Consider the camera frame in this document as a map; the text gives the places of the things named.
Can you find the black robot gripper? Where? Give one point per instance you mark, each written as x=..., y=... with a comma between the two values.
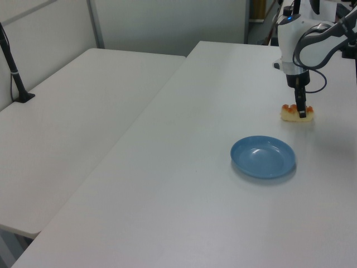
x=298, y=80

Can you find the orange-topped bread loaf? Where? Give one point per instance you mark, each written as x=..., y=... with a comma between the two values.
x=290, y=115

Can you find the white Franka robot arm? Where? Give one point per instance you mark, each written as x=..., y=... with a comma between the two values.
x=288, y=39

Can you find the blue round plate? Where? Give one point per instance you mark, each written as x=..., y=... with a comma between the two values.
x=262, y=157

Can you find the white adjoining table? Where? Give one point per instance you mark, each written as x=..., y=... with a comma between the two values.
x=69, y=125

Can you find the grey metal partition post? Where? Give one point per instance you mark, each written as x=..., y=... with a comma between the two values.
x=96, y=25

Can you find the black camera pole stand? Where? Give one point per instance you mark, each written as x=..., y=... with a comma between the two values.
x=14, y=75

